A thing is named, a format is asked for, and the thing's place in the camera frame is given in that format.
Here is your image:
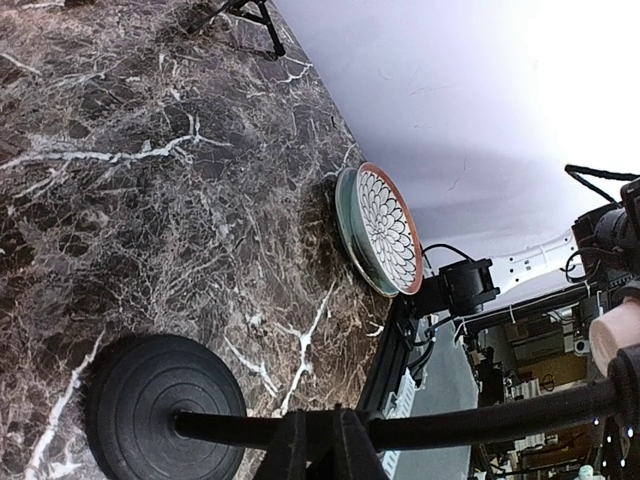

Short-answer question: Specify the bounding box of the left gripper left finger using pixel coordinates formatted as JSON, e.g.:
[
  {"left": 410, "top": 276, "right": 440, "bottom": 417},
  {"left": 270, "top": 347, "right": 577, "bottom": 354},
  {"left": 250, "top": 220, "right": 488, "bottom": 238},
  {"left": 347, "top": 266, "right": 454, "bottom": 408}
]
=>
[{"left": 257, "top": 410, "right": 307, "bottom": 480}]

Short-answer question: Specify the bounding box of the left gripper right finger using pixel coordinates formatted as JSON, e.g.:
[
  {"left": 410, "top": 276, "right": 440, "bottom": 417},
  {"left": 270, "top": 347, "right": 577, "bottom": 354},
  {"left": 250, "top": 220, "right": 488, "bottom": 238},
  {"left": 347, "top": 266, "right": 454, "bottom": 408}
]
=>
[{"left": 312, "top": 406, "right": 388, "bottom": 480}]

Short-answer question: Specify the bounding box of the black stand of beige microphone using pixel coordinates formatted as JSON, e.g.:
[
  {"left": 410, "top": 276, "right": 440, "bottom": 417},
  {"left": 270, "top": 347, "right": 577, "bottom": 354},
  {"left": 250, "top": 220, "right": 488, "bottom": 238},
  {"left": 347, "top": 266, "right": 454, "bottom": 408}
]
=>
[{"left": 86, "top": 334, "right": 639, "bottom": 479}]

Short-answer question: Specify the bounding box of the beige pink microphone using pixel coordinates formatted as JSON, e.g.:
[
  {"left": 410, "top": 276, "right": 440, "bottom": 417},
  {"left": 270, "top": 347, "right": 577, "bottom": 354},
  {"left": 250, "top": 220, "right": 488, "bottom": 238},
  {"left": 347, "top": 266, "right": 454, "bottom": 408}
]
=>
[{"left": 589, "top": 299, "right": 640, "bottom": 376}]

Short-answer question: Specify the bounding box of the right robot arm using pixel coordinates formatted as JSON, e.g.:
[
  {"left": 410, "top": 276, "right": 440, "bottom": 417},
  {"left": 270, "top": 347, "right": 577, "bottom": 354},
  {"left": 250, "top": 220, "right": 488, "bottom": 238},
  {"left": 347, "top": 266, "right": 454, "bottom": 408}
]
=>
[{"left": 414, "top": 165, "right": 639, "bottom": 338}]

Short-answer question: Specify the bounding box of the black tripod mic stand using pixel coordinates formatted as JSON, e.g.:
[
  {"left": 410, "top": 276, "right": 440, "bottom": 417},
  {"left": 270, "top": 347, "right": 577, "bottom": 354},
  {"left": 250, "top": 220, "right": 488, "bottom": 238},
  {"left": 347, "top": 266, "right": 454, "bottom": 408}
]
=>
[{"left": 186, "top": 0, "right": 286, "bottom": 58}]

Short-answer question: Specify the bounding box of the flower pattern plate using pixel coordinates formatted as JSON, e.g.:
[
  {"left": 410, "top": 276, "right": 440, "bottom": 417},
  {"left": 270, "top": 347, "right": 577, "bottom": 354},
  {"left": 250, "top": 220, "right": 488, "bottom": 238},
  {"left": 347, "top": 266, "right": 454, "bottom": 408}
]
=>
[{"left": 334, "top": 162, "right": 423, "bottom": 298}]

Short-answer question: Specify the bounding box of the white cable duct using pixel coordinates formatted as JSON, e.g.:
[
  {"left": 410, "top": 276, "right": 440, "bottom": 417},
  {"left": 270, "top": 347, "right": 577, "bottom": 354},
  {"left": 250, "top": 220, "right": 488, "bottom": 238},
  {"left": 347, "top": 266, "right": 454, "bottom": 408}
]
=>
[{"left": 379, "top": 368, "right": 418, "bottom": 479}]

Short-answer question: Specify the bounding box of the black front rail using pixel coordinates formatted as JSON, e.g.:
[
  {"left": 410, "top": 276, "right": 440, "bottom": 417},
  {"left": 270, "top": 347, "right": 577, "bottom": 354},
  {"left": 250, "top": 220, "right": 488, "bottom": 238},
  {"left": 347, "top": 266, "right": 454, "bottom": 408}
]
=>
[{"left": 356, "top": 295, "right": 434, "bottom": 422}]

